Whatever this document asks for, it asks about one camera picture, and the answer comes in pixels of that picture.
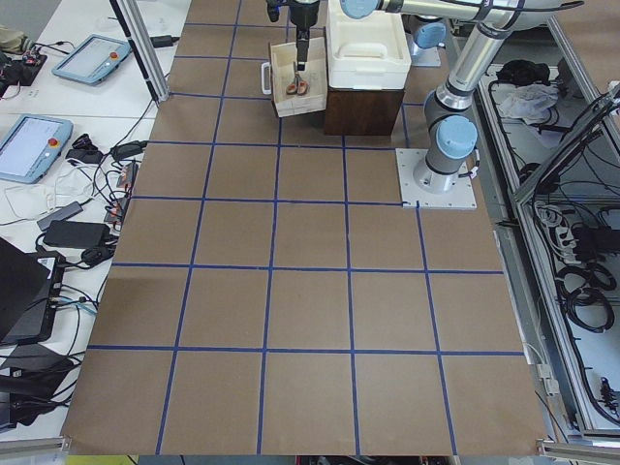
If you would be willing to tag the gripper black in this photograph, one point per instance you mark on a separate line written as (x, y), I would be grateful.
(303, 15)

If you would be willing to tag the grey orange scissors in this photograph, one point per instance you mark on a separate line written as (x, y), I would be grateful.
(298, 86)

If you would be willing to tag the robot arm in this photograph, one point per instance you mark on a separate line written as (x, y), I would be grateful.
(454, 136)
(426, 31)

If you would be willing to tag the white plastic tray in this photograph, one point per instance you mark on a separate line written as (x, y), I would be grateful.
(366, 54)

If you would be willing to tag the dark wooden cabinet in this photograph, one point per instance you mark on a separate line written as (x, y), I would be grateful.
(351, 112)

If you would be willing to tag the far blue teach pendant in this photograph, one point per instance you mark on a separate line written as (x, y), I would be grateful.
(93, 60)

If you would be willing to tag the blue teach pendant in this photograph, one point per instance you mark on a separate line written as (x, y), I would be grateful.
(93, 60)
(32, 145)

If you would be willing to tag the white crumpled cloth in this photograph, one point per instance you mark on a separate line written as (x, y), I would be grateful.
(531, 103)

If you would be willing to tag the near blue teach pendant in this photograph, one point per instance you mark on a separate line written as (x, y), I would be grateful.
(32, 145)

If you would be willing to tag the large black power brick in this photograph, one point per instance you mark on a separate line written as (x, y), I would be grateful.
(78, 235)

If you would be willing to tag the black laptop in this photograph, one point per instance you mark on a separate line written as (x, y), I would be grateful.
(30, 282)

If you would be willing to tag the wooden drawer white handle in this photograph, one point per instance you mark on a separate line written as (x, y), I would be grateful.
(278, 72)

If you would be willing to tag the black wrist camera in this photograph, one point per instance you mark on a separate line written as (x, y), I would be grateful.
(272, 9)

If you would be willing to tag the aluminium frame post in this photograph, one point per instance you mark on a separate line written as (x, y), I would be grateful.
(128, 14)

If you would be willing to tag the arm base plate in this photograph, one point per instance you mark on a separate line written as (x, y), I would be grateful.
(421, 187)

